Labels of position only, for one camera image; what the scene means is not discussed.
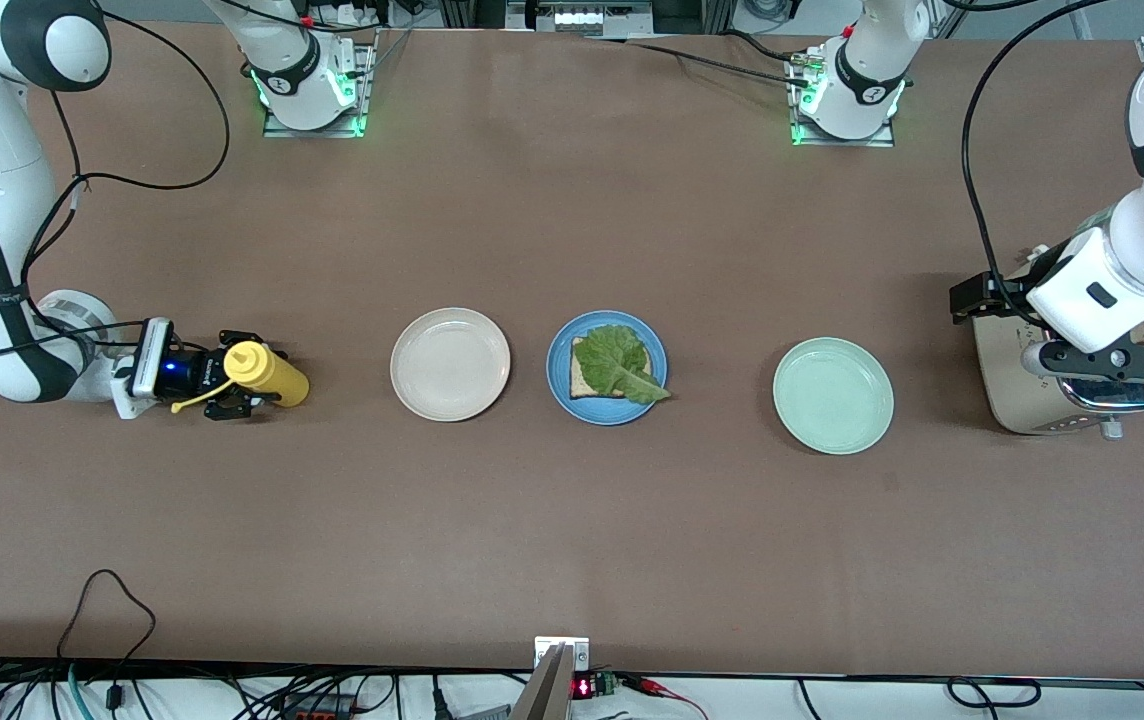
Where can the small metal table bracket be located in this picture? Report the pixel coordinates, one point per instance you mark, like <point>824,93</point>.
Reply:
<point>577,652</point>

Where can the beige plate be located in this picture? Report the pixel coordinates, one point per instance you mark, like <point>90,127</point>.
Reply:
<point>450,365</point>

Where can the light green plate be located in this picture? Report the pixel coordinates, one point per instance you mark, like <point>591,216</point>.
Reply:
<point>832,396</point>

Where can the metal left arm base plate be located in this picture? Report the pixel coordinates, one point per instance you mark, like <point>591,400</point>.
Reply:
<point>842,142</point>

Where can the yellow mustard squeeze bottle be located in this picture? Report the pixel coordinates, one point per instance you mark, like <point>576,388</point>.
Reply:
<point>277,378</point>

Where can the green lettuce leaf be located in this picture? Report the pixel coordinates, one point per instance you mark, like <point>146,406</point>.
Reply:
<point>617,360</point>

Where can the white lit device box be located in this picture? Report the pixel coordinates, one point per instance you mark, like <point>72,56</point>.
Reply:
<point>582,18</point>

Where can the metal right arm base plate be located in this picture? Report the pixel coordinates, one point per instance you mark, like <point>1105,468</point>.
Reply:
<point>317,132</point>

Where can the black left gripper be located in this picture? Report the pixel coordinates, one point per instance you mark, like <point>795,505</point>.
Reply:
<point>977,295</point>

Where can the blue plate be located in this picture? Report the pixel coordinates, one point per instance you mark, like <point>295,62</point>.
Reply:
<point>559,390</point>

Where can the red LED display module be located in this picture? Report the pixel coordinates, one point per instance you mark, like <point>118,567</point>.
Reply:
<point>584,688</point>

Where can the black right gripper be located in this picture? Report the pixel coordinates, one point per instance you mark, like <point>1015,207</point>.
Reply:
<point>198,373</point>

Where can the beige chrome toaster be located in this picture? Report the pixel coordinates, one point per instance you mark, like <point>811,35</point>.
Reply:
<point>1002,390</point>

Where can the grey aluminium profile post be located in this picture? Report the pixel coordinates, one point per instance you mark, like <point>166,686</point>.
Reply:
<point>547,695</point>

